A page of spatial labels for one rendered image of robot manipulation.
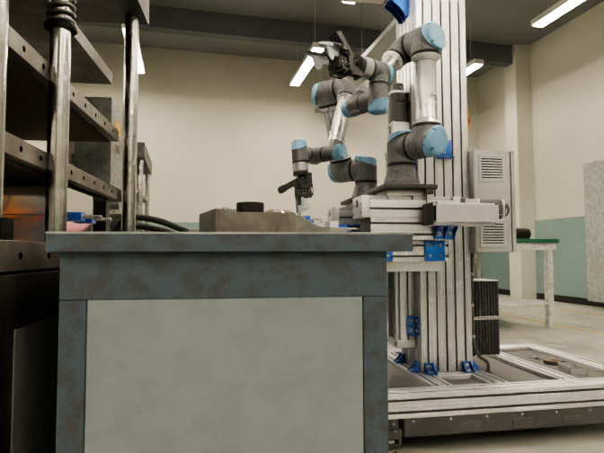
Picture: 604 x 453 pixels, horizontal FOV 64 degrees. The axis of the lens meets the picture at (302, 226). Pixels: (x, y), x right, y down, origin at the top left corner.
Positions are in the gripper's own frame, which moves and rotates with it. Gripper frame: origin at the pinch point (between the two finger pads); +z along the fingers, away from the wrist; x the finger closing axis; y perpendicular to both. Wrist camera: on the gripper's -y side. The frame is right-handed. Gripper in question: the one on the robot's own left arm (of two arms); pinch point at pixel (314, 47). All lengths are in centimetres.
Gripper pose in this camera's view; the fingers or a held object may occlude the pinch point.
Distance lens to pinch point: 175.4
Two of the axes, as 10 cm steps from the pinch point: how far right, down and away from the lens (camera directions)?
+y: 0.8, 9.8, -1.7
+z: -8.1, -0.3, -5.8
